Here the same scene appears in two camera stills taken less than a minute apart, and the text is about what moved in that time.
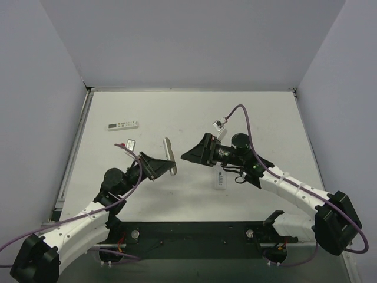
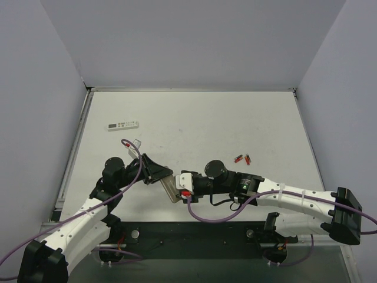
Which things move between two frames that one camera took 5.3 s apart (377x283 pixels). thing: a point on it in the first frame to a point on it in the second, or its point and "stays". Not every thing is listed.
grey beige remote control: x=169 y=154 to x=170 y=186
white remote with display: x=122 y=125 stays
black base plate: x=197 y=240 stays
